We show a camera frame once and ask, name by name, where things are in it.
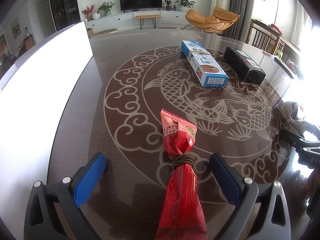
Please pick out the dark wooden chair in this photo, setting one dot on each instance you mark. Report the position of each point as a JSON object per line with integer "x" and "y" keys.
{"x": 262, "y": 36}

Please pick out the white television cabinet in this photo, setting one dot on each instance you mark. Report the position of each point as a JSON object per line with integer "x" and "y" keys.
{"x": 120, "y": 21}

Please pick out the brown cardboard box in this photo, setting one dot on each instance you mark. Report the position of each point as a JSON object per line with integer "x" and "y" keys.
{"x": 90, "y": 33}

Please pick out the tan rubber band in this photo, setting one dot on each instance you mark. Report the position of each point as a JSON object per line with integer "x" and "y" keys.
{"x": 198, "y": 54}

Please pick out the orange lounge chair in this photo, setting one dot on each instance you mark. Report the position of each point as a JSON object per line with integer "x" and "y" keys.
{"x": 220, "y": 17}

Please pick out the framed wall painting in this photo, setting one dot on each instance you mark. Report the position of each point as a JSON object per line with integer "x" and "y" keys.
{"x": 15, "y": 26}

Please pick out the red flower plant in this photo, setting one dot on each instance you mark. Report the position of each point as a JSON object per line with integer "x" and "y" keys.
{"x": 87, "y": 11}

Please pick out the large leafy potted plant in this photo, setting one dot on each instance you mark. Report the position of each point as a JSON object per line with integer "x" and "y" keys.
{"x": 184, "y": 2}

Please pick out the green potted plant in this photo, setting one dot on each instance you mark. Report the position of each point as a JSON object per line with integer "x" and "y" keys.
{"x": 106, "y": 8}

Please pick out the black display cabinet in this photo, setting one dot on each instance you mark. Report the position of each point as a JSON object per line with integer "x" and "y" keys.
{"x": 65, "y": 5}

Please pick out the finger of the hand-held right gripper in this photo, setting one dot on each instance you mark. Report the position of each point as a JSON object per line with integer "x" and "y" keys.
{"x": 313, "y": 130}
{"x": 292, "y": 137}

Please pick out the white round vase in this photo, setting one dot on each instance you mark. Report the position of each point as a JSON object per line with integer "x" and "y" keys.
{"x": 96, "y": 16}

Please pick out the wooden bench with black legs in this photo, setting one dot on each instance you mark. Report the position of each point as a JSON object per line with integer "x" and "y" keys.
{"x": 148, "y": 16}

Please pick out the white door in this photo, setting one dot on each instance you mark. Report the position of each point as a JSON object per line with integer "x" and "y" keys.
{"x": 44, "y": 20}

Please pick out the red snack packet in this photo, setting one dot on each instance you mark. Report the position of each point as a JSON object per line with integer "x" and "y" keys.
{"x": 182, "y": 205}

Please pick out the mesh bow hair clip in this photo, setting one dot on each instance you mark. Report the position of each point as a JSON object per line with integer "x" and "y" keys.
{"x": 287, "y": 112}

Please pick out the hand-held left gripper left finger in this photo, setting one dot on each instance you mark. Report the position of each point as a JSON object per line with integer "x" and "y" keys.
{"x": 88, "y": 180}

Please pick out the black television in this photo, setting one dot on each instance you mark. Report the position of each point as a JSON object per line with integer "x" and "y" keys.
{"x": 140, "y": 0}

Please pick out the black carton box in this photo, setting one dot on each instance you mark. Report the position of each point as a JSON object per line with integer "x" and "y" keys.
{"x": 242, "y": 65}

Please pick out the grey curtain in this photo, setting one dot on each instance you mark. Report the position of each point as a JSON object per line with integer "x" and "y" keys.
{"x": 240, "y": 7}

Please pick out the pink round cushion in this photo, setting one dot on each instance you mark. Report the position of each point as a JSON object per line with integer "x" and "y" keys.
{"x": 106, "y": 32}

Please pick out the purple floor mat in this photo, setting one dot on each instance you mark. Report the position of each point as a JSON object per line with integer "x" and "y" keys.
{"x": 168, "y": 27}

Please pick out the dark patterned desktop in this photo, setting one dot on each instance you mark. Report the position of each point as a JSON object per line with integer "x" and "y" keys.
{"x": 140, "y": 130}

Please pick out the small potted plant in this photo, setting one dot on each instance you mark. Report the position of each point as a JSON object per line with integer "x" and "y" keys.
{"x": 168, "y": 4}

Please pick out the blue carton box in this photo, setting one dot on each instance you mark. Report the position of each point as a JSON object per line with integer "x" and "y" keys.
{"x": 200, "y": 65}

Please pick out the white box with cardboard bottom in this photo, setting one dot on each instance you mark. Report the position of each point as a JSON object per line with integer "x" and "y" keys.
{"x": 50, "y": 92}

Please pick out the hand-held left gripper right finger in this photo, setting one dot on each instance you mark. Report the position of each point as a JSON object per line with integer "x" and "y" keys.
{"x": 225, "y": 177}

